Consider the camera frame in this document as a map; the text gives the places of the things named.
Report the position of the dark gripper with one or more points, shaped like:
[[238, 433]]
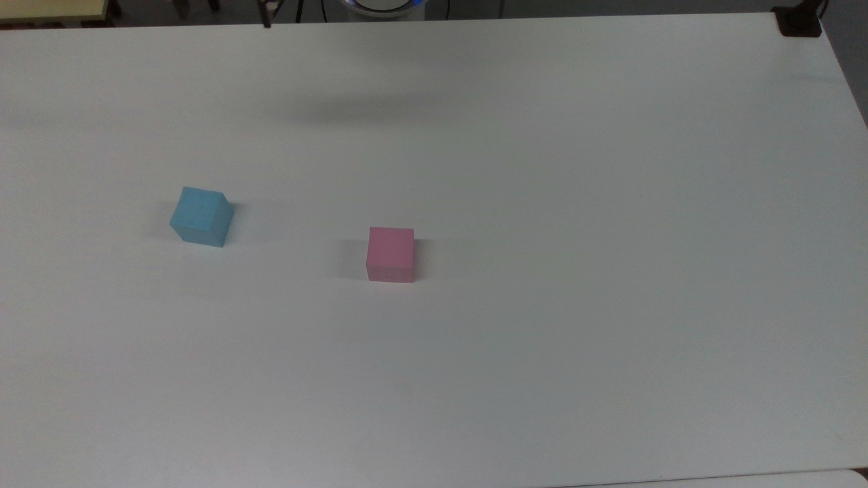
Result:
[[264, 3]]

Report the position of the blue cube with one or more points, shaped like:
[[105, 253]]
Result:
[[200, 217]]

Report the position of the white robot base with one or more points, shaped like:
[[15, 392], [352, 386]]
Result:
[[384, 5]]

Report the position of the pink cube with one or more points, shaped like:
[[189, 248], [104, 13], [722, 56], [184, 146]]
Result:
[[390, 254]]

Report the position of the yellow wooden table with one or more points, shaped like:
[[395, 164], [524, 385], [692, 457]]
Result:
[[51, 8]]

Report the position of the black table clamp stand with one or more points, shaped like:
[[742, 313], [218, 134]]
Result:
[[800, 22]]

